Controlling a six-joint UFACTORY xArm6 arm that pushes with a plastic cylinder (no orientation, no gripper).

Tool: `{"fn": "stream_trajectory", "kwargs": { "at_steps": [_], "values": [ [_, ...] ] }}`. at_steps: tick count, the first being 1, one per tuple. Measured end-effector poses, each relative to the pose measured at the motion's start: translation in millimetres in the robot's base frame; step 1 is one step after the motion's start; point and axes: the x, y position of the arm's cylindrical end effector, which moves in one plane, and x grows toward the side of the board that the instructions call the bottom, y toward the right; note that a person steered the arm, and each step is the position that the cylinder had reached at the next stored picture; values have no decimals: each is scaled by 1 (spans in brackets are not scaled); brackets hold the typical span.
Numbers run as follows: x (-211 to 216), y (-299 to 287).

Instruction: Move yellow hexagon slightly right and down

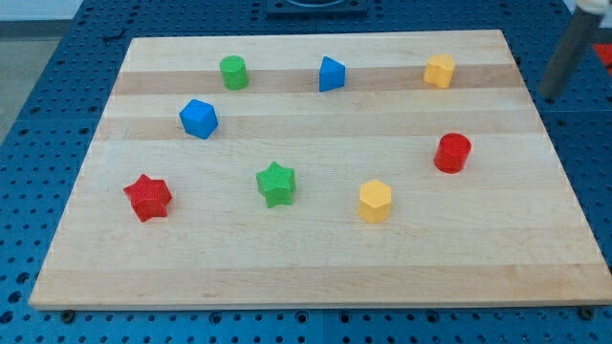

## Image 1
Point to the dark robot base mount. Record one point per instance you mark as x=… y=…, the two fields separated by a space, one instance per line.
x=314 y=7

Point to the red star block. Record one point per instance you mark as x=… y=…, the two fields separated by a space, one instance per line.
x=149 y=198

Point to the yellow heart block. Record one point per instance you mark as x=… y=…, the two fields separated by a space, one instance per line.
x=439 y=70

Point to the blue triangular prism block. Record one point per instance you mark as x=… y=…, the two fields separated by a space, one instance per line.
x=331 y=74

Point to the green cylinder block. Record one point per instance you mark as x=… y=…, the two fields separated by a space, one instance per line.
x=234 y=72

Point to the green star block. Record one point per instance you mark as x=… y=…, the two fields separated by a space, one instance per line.
x=276 y=184

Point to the red cylinder block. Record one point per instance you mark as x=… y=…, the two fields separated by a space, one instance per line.
x=452 y=153

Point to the yellow hexagon block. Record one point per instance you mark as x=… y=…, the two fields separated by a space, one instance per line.
x=375 y=200

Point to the wooden board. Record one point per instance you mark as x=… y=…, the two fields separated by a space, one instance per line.
x=506 y=231

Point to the blue cube block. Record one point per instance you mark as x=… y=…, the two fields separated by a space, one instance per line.
x=199 y=119

